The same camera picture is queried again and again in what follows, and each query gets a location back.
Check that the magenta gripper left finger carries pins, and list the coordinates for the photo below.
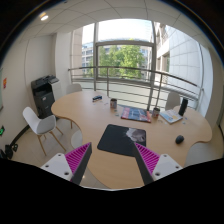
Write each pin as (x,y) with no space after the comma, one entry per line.
(70,166)

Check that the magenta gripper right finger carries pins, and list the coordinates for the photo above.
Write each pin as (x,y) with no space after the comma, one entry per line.
(153,166)

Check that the black mouse pad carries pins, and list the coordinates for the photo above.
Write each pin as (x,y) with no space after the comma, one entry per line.
(121,140)

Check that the black computer mouse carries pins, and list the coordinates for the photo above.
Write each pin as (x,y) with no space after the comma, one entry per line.
(179,139)

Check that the white chair under table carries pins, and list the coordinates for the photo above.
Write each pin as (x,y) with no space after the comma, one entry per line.
(76,139)

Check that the dark mug right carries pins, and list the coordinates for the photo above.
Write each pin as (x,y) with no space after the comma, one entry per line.
(155,112)

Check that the dark mug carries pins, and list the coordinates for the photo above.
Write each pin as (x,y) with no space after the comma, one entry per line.
(155,112)
(113,103)

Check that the red blue magazine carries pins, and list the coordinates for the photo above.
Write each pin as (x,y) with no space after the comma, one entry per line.
(136,114)

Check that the light blue book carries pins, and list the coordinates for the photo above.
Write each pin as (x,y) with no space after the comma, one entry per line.
(171,116)

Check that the white chair far right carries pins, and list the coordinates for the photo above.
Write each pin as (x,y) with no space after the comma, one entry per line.
(172,100)

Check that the small black device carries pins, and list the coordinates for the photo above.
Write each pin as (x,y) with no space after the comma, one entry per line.
(99,97)

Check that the dark mug left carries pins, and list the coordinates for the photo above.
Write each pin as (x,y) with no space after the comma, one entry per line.
(113,103)

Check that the black cylindrical speaker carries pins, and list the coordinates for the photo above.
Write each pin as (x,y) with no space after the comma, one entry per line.
(183,106)

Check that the black printer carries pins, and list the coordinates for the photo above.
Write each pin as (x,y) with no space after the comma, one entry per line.
(43,94)

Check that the white chair far left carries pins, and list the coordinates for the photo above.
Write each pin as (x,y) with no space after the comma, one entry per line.
(73,88)

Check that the metal balcony railing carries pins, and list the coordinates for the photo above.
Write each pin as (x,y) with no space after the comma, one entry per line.
(137,87)

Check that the round ceiling light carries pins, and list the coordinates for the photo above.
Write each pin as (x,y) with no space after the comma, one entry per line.
(44,17)

